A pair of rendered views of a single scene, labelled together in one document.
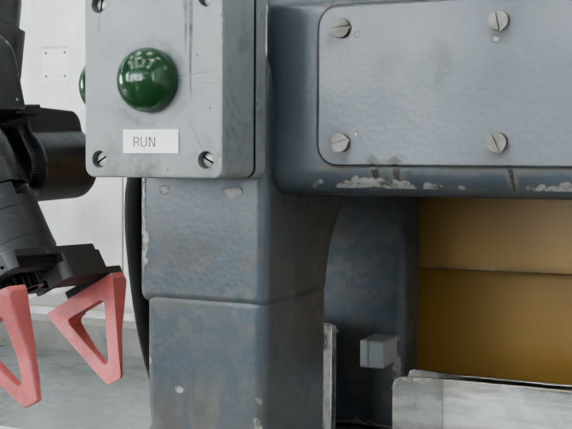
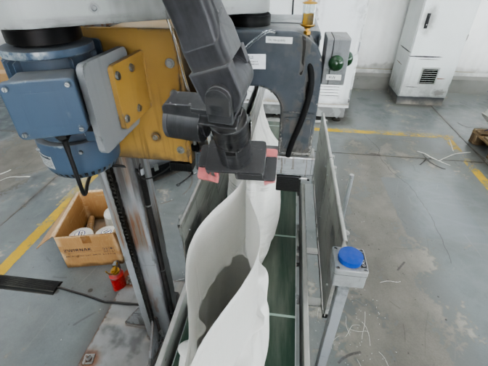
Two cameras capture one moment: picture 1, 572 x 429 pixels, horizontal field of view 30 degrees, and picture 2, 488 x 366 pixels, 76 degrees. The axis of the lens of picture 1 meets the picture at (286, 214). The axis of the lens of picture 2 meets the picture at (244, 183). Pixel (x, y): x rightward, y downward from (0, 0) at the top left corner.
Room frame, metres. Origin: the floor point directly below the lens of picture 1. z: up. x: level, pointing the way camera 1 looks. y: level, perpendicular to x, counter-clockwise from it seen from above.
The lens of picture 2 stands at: (0.90, 0.65, 1.44)
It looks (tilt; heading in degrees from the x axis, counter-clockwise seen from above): 35 degrees down; 253
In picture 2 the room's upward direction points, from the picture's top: straight up
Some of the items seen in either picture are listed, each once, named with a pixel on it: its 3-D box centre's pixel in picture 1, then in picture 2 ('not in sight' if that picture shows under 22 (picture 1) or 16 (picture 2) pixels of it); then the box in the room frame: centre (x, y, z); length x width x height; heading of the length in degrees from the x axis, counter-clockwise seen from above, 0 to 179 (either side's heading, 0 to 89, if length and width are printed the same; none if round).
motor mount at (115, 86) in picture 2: not in sight; (122, 88); (0.95, -0.04, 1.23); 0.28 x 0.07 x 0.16; 65
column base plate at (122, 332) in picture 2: not in sight; (142, 309); (1.09, -0.33, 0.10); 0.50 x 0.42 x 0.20; 65
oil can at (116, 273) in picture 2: not in sight; (114, 274); (1.23, -0.58, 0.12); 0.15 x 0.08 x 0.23; 65
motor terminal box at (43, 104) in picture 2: not in sight; (53, 109); (1.05, 0.09, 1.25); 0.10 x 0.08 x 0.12; 0
